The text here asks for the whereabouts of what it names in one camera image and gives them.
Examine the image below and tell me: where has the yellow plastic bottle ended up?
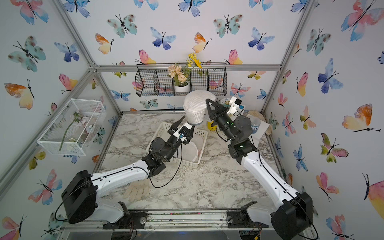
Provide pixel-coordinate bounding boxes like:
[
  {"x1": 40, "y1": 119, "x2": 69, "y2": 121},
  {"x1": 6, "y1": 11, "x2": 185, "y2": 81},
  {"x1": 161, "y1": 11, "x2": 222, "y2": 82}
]
[{"x1": 207, "y1": 121, "x2": 218, "y2": 132}]

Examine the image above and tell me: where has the pink trimmed mesh bag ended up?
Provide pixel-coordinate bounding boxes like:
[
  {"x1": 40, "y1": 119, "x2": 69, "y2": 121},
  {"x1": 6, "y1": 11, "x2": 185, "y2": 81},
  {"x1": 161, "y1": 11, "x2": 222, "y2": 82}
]
[
  {"x1": 191, "y1": 135, "x2": 204, "y2": 155},
  {"x1": 176, "y1": 142, "x2": 199, "y2": 163}
]

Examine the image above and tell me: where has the blue granule jar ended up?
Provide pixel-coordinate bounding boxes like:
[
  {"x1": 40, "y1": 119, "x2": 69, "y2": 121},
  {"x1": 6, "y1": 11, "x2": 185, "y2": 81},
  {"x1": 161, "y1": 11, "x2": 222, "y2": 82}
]
[{"x1": 249, "y1": 116, "x2": 261, "y2": 134}]

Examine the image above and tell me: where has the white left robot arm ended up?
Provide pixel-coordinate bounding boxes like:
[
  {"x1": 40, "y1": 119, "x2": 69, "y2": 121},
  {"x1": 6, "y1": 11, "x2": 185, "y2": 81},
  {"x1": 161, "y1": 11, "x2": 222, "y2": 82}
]
[{"x1": 61, "y1": 120, "x2": 195, "y2": 224}]

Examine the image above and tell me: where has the white pot with flowers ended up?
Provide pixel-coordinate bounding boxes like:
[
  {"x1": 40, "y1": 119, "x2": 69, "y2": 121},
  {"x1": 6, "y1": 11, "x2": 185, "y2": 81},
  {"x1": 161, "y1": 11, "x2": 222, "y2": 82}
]
[{"x1": 167, "y1": 53, "x2": 203, "y2": 94}]

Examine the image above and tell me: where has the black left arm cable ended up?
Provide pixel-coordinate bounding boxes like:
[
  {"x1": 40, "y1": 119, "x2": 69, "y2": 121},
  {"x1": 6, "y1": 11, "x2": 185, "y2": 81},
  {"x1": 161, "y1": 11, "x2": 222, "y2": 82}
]
[{"x1": 53, "y1": 142, "x2": 184, "y2": 223}]

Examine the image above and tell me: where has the white wire wall basket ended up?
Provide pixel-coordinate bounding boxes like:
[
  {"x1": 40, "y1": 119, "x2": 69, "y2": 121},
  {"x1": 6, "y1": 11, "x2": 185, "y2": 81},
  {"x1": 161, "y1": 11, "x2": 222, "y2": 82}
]
[{"x1": 37, "y1": 99, "x2": 106, "y2": 156}]

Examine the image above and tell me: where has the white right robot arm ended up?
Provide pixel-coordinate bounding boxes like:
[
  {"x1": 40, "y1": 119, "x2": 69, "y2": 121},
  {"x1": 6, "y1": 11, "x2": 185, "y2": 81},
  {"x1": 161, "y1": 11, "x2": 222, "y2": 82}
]
[{"x1": 206, "y1": 99, "x2": 313, "y2": 240}]

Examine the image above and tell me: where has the white perforated plastic basket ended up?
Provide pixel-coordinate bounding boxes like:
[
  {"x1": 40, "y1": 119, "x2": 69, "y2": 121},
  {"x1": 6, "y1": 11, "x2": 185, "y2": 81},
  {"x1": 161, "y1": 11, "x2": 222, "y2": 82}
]
[{"x1": 146, "y1": 122, "x2": 208, "y2": 168}]

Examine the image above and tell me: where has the white tiered wooden shelf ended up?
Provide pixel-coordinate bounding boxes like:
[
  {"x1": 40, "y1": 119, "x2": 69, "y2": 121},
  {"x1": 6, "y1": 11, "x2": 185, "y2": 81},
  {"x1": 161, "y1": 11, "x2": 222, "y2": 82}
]
[{"x1": 206, "y1": 97, "x2": 270, "y2": 143}]

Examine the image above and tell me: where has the beige woven fan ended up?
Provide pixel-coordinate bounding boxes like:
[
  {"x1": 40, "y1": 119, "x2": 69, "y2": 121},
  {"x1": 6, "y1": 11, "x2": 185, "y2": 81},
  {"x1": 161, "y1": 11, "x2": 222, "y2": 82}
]
[{"x1": 248, "y1": 110, "x2": 273, "y2": 136}]

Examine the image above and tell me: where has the black wire wall basket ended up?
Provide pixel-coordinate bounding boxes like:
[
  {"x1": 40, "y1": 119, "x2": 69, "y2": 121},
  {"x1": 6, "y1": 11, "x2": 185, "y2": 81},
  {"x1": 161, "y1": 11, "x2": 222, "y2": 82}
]
[{"x1": 133, "y1": 62, "x2": 228, "y2": 97}]

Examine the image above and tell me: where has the green lidded glass jar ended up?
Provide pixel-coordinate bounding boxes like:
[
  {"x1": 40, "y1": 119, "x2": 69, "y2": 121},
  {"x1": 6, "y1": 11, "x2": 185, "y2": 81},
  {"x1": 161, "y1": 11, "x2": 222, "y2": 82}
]
[{"x1": 219, "y1": 98, "x2": 231, "y2": 108}]

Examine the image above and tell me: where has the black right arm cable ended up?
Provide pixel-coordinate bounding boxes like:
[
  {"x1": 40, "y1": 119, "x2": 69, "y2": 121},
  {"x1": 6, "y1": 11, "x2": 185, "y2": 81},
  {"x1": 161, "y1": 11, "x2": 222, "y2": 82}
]
[{"x1": 215, "y1": 107, "x2": 319, "y2": 240}]

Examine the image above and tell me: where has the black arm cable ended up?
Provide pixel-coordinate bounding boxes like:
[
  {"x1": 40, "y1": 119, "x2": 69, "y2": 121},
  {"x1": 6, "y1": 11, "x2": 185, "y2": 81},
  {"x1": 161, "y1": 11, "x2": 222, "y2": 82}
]
[
  {"x1": 215, "y1": 107, "x2": 319, "y2": 240},
  {"x1": 53, "y1": 142, "x2": 184, "y2": 223}
]

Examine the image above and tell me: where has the white mesh laundry bag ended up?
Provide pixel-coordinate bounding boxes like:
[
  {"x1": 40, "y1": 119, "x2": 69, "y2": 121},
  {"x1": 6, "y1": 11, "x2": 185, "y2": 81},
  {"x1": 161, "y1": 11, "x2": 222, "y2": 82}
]
[{"x1": 183, "y1": 90, "x2": 216, "y2": 126}]

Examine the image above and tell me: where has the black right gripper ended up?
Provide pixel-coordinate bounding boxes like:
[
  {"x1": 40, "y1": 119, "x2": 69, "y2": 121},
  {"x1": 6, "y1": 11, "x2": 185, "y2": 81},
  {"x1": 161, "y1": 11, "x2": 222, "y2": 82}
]
[{"x1": 209, "y1": 99, "x2": 240, "y2": 147}]

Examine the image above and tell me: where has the pink artificial rose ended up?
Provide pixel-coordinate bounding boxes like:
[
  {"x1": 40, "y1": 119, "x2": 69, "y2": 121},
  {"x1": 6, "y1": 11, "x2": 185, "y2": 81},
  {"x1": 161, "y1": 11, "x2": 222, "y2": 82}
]
[{"x1": 59, "y1": 110, "x2": 91, "y2": 153}]

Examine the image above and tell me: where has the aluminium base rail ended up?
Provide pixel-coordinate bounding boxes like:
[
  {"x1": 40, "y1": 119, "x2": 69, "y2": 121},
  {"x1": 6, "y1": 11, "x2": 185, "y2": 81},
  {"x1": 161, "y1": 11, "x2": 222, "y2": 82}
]
[{"x1": 59, "y1": 206, "x2": 311, "y2": 240}]

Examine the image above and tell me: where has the beige work glove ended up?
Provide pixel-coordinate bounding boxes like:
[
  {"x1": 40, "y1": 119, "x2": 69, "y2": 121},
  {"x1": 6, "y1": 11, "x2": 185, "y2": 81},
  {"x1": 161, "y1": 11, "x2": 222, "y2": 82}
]
[{"x1": 123, "y1": 179, "x2": 150, "y2": 203}]

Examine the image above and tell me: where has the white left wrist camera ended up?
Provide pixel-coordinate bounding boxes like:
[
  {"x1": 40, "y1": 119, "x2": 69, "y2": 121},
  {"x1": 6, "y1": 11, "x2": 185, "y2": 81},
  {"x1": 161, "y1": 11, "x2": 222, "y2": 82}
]
[{"x1": 178, "y1": 126, "x2": 190, "y2": 141}]

